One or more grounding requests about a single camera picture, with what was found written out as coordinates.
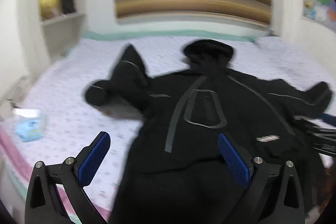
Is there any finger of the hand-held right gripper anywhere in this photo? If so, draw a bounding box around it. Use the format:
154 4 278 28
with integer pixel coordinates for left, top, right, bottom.
294 112 336 132

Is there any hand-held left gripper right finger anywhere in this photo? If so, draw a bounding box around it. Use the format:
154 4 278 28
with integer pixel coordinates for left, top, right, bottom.
218 132 305 224

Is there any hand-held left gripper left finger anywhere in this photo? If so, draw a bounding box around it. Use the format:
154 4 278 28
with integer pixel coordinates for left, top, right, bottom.
25 132 111 224

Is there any black hooded jacket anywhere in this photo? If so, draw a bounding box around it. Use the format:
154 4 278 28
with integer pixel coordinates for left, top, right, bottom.
84 40 332 224

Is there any blue tissue packet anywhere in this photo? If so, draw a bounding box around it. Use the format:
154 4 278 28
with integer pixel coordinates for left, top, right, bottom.
14 108 48 142

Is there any pink under sheet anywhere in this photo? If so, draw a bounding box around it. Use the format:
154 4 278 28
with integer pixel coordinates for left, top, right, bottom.
0 126 109 224

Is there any bed with floral sheet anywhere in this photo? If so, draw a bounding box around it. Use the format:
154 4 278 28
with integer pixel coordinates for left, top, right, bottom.
0 36 336 224

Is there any small black box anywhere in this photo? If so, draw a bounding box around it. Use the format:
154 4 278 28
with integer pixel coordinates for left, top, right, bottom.
60 0 77 15

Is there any yellow ball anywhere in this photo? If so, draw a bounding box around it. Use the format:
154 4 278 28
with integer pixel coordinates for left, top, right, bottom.
39 0 59 19

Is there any white wall shelf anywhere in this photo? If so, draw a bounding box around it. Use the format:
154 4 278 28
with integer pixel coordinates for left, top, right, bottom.
38 0 88 58

